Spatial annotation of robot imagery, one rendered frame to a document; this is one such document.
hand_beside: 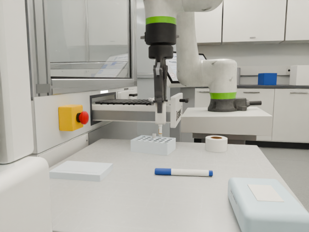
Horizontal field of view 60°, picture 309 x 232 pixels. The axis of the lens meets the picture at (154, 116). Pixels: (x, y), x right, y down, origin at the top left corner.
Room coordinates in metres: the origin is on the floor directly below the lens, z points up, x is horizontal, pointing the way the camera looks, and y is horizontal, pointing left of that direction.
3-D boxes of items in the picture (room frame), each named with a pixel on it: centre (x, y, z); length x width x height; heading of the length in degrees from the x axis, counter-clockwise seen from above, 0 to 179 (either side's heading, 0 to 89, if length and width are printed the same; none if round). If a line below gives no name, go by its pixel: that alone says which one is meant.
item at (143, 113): (1.11, 0.11, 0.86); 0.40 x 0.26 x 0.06; 79
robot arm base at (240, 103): (1.31, -0.39, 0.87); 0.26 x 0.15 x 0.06; 85
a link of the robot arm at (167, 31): (0.83, -0.02, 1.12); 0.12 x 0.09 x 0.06; 80
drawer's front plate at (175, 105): (1.07, -0.09, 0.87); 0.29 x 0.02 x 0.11; 169
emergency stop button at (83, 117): (0.79, 0.21, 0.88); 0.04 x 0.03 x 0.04; 169
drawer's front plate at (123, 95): (1.43, 0.14, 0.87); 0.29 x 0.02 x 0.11; 169
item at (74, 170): (0.63, 0.18, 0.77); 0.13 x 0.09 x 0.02; 79
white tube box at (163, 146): (0.85, 0.00, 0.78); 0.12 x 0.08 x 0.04; 68
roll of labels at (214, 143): (0.86, -0.20, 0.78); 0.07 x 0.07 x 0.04
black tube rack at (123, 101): (1.11, 0.11, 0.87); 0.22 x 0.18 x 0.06; 79
